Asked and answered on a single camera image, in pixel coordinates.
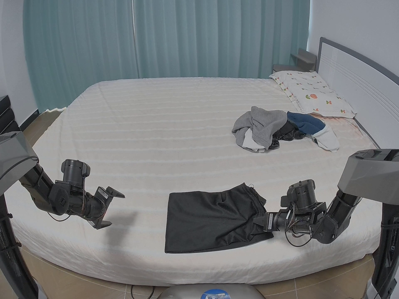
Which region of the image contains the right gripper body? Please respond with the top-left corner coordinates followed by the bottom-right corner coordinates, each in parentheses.
top-left (264, 212), bottom-right (282, 232)

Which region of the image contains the blue-green curtain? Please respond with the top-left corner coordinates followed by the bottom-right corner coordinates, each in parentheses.
top-left (132, 0), bottom-right (312, 80)
top-left (23, 0), bottom-right (139, 112)

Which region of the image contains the pile of clothes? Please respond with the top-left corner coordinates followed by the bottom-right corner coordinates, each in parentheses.
top-left (232, 106), bottom-right (340, 154)

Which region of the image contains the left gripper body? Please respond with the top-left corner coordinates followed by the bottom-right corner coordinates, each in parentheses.
top-left (83, 186), bottom-right (111, 227)

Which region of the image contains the grey bedside table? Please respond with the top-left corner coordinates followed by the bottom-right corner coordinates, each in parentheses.
top-left (273, 48), bottom-right (318, 73)

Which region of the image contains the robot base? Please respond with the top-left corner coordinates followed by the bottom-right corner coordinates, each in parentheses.
top-left (156, 285), bottom-right (262, 299)

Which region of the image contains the black chest of drawers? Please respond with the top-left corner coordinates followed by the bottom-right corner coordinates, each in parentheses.
top-left (0, 95), bottom-right (21, 135)

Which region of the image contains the white printed pillow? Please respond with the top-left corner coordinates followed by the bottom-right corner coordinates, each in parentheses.
top-left (269, 70), bottom-right (358, 119)

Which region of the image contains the black T-shirt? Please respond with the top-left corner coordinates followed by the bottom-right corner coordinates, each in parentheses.
top-left (164, 183), bottom-right (275, 255)

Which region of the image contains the bed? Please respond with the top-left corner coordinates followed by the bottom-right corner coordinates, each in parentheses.
top-left (6, 37), bottom-right (399, 286)

